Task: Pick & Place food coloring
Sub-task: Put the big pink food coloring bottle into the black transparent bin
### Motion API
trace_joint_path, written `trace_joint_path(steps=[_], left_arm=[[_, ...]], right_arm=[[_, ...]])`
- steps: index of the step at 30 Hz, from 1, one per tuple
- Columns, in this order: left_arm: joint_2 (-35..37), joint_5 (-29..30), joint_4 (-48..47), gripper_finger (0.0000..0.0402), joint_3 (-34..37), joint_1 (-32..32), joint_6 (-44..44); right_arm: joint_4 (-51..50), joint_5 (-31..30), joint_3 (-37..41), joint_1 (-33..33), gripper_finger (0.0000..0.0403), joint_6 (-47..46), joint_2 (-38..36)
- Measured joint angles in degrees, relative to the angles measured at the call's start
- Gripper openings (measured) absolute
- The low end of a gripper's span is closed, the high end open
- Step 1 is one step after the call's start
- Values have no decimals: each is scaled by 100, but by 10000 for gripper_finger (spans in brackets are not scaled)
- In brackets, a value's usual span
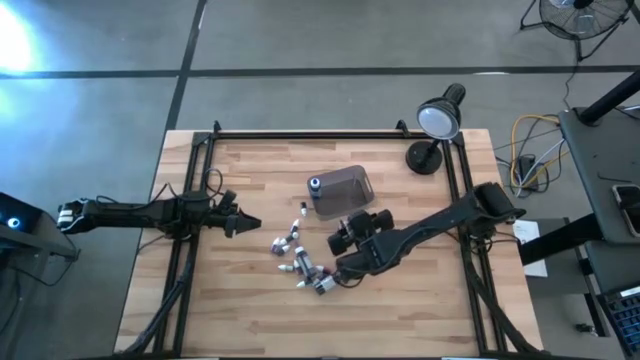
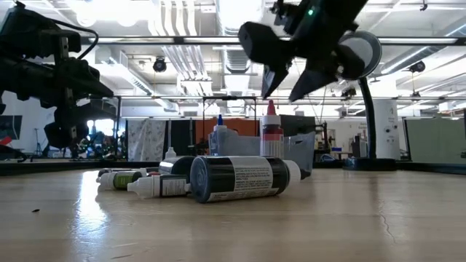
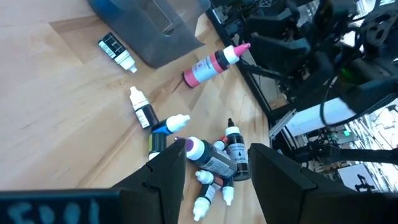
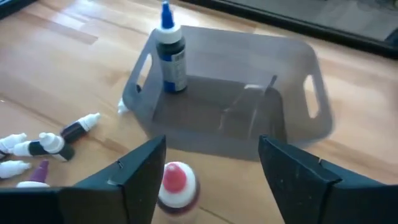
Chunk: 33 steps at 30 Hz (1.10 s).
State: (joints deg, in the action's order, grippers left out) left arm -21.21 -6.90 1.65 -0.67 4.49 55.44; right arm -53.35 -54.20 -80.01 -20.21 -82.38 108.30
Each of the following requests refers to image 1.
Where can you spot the small black dropper bottle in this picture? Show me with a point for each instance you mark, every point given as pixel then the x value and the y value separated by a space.
pixel 322 270

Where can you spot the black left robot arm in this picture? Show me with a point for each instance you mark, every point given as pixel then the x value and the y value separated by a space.
pixel 125 215

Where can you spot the white paper sheet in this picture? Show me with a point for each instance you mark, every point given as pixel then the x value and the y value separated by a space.
pixel 532 250

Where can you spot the large blue-capped colouring bottle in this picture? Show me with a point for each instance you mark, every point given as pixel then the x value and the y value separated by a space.
pixel 315 186

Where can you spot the grey desk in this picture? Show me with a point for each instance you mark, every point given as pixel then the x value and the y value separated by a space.
pixel 590 165

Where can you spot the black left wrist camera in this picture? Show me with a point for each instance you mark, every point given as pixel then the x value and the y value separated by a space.
pixel 227 197

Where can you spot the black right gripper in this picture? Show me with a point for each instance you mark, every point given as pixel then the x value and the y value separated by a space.
pixel 355 267

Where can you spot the grey side stand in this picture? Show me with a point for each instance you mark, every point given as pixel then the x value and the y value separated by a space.
pixel 55 247

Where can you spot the black gooseneck desk lamp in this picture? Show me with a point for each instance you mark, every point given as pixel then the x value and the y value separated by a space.
pixel 440 120

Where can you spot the black diagonal pole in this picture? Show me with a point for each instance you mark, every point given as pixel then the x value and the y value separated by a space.
pixel 610 100

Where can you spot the black power adapter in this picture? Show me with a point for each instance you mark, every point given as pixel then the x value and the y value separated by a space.
pixel 527 172

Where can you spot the black keyboard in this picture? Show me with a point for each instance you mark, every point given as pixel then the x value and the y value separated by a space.
pixel 625 317

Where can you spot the smartphone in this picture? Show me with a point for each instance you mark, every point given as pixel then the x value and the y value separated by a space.
pixel 631 207

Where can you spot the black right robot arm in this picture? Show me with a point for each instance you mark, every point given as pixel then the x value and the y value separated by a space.
pixel 425 225

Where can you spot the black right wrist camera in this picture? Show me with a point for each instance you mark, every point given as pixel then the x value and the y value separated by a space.
pixel 340 244

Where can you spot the black aluminium table frame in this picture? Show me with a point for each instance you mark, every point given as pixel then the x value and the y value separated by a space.
pixel 325 135

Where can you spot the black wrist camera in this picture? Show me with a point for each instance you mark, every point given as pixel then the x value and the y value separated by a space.
pixel 340 244
pixel 227 197

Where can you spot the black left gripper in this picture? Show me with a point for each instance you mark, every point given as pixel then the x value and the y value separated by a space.
pixel 225 220

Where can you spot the black desk foot bar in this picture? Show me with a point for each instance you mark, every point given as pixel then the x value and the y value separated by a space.
pixel 560 240

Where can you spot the small black floor object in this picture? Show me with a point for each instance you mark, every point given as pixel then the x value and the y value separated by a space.
pixel 584 328

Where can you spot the large purple-capped colouring bottle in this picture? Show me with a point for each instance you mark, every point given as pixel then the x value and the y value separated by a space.
pixel 303 262

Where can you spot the large black-capped colouring bottle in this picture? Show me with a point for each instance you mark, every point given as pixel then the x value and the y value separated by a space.
pixel 325 285

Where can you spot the black floor fan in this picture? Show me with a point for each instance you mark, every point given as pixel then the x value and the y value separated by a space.
pixel 575 25

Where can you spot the black computer with blue light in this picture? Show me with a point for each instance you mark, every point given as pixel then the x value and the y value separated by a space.
pixel 20 215

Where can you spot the grey translucent plastic bin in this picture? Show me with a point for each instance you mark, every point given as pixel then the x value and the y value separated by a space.
pixel 345 192

